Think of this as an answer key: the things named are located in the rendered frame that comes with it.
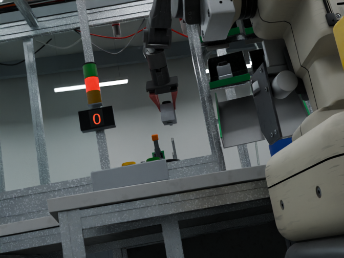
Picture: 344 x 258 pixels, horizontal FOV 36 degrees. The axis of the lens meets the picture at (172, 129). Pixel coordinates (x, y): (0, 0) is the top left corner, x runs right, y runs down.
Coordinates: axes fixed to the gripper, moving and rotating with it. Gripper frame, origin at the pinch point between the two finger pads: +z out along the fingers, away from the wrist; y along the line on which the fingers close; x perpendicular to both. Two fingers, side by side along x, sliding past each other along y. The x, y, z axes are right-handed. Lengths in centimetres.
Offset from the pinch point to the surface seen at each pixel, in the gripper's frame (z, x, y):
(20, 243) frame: 12, 45, 42
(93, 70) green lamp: -10.4, -20.7, 25.1
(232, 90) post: 44, -110, -26
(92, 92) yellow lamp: -4.2, -15.0, 26.3
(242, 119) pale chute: 8.3, 0.7, -23.5
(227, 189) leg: -3, 58, -15
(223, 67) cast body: -9.4, -2.6, -20.2
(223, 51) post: 26, -124, -25
